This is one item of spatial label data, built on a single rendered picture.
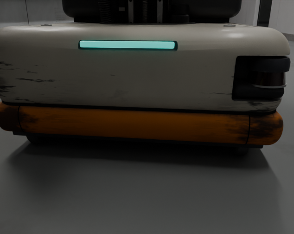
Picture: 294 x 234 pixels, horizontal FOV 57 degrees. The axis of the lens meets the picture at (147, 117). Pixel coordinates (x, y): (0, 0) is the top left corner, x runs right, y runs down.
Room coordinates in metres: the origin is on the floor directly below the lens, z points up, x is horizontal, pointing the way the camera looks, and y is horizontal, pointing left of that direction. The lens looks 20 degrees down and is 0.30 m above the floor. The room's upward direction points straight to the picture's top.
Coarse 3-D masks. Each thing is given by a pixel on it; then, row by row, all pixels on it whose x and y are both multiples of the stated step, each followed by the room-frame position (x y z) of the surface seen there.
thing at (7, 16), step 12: (0, 0) 2.27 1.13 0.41; (12, 0) 2.42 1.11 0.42; (24, 0) 2.61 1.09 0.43; (36, 0) 2.83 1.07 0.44; (48, 0) 3.10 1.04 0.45; (60, 0) 3.41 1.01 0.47; (0, 12) 2.24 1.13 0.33; (12, 12) 2.40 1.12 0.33; (24, 12) 2.58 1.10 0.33; (36, 12) 2.80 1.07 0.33; (48, 12) 3.06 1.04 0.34; (60, 12) 3.38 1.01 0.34; (0, 24) 2.21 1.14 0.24; (12, 24) 2.37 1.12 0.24; (24, 24) 2.55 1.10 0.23; (36, 24) 2.77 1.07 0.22
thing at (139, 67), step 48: (0, 48) 0.56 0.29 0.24; (48, 48) 0.54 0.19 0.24; (96, 48) 0.54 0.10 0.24; (144, 48) 0.53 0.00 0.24; (192, 48) 0.51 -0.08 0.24; (240, 48) 0.50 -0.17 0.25; (288, 48) 0.51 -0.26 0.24; (0, 96) 0.57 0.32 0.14; (48, 96) 0.54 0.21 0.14; (96, 96) 0.53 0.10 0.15; (144, 96) 0.52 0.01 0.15; (192, 96) 0.51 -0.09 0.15; (240, 96) 0.51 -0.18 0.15; (192, 144) 0.53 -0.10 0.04; (240, 144) 0.52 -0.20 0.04
